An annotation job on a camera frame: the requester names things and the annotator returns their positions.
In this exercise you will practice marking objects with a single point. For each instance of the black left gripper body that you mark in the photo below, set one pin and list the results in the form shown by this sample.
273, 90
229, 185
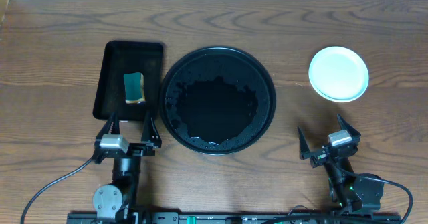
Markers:
134, 149

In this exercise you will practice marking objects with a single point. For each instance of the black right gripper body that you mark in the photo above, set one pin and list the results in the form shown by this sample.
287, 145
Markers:
319, 158

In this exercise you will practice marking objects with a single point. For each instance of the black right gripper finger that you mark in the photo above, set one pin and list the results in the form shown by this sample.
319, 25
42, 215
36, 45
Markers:
304, 150
346, 126

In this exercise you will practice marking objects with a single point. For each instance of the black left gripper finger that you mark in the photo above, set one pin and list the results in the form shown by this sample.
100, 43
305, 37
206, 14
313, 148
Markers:
150, 135
111, 126

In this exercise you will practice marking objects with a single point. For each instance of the yellow green scrub sponge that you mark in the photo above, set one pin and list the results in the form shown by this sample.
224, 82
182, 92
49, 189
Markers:
134, 88

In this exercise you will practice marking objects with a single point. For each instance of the mint green plate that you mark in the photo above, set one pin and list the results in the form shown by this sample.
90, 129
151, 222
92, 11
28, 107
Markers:
338, 74

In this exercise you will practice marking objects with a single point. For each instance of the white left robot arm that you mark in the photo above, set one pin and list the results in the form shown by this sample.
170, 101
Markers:
116, 201

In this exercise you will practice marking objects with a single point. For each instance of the rectangular black tray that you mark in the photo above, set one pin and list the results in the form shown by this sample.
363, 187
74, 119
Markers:
129, 57

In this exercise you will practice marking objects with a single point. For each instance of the round black tray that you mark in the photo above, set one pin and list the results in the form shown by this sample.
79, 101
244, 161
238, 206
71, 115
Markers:
217, 100

